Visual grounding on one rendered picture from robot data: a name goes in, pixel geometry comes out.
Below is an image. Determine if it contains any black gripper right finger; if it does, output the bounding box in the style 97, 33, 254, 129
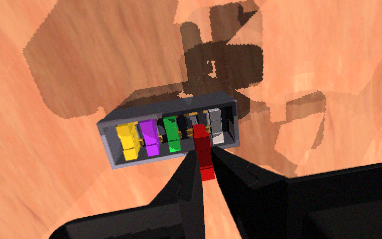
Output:
211, 146, 382, 239

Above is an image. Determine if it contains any green fuse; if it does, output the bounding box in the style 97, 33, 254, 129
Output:
163, 116, 181, 152

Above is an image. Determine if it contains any red fuse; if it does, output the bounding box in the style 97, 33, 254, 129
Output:
192, 119, 215, 181

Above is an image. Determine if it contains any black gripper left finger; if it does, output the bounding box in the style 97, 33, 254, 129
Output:
49, 150, 206, 239

